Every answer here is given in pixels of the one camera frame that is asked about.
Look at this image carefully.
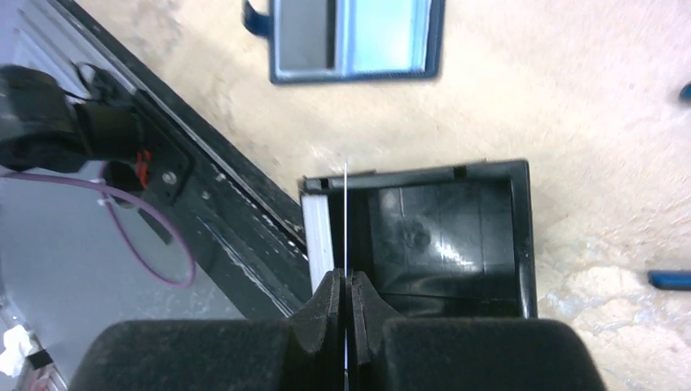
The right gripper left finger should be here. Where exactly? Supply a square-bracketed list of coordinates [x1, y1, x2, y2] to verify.
[68, 270, 345, 390]

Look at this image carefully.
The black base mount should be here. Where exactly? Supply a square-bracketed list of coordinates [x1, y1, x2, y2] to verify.
[55, 1, 311, 319]

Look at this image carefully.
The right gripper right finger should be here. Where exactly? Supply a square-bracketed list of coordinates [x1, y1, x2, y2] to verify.
[348, 272, 606, 390]

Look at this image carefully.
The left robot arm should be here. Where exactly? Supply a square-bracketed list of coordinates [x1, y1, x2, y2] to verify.
[1, 63, 146, 174]

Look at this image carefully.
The black plastic tray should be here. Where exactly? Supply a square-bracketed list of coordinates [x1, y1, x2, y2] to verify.
[299, 160, 538, 319]

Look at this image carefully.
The black VIP credit card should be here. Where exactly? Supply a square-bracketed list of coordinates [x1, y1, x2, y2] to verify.
[343, 158, 350, 374]

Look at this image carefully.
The white card in tray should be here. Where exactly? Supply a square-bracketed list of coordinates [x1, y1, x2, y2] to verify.
[301, 195, 334, 293]

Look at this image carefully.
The blue card holder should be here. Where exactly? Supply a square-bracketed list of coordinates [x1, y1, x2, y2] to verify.
[242, 0, 446, 85]

